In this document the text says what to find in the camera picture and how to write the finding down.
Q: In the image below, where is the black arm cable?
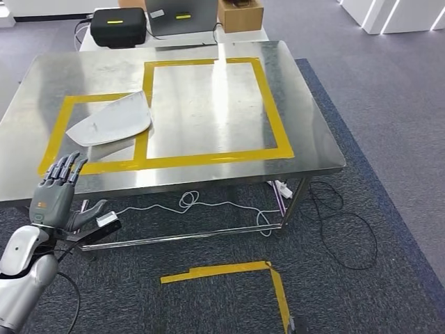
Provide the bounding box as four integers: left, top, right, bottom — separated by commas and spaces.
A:
56, 271, 81, 334

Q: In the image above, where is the yellow tape on workbench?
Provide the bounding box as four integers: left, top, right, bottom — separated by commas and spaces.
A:
37, 57, 295, 177

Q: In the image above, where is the white floor cable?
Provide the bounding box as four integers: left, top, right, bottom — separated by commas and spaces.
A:
115, 189, 283, 239

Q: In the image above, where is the cardboard box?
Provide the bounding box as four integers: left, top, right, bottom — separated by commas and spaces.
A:
217, 0, 264, 33

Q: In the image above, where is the yellow floor tape square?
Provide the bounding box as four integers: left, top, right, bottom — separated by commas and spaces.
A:
160, 260, 293, 334

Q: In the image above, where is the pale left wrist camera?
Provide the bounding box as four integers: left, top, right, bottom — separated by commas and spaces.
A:
96, 211, 118, 228

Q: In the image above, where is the white power strip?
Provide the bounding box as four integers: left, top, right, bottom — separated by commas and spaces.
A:
266, 180, 293, 200

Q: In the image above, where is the steel workbench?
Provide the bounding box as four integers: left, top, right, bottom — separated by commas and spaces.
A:
0, 40, 347, 253

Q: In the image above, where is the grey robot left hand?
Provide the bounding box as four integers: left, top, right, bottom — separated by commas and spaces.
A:
29, 151, 109, 233

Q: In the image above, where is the black carry case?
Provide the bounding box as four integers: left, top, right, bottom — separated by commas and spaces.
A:
90, 7, 148, 49

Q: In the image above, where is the grey laptop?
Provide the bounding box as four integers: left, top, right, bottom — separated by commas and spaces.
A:
145, 0, 219, 38

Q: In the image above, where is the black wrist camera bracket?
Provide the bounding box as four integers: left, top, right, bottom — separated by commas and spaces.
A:
55, 219, 123, 248

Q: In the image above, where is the white curved plastic part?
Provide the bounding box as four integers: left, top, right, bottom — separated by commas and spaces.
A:
66, 90, 152, 148

